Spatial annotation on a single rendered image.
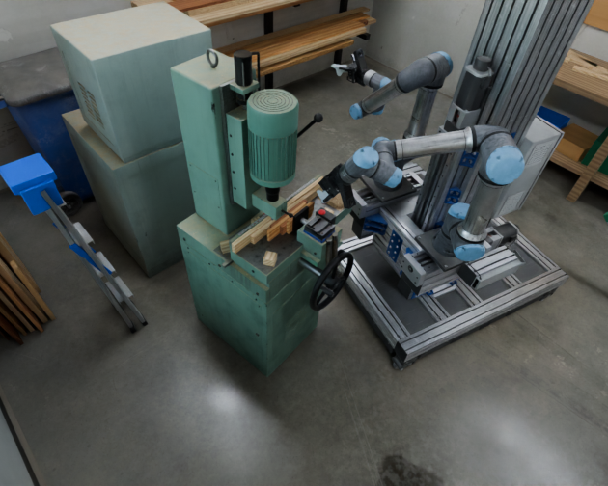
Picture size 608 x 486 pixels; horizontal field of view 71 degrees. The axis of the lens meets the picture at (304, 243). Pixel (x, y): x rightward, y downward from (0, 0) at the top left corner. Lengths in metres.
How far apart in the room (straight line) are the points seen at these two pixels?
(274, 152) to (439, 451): 1.70
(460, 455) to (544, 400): 0.62
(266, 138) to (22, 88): 1.87
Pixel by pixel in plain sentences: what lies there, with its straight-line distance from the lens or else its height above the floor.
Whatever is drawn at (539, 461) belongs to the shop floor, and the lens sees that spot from 2.67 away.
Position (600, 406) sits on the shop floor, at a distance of 2.99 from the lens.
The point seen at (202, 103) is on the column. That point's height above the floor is 1.44.
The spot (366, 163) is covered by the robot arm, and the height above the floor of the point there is 1.38.
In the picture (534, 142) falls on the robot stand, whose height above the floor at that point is 1.23.
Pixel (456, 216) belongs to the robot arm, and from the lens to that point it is 1.90.
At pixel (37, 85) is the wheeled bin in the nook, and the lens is 3.06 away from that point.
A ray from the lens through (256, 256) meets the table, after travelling 1.76.
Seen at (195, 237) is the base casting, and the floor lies 0.80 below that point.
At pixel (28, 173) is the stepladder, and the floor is 1.16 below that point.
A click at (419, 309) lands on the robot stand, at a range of 2.58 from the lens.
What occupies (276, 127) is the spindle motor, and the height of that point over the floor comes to 1.46.
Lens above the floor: 2.24
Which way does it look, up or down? 47 degrees down
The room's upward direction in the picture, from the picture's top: 5 degrees clockwise
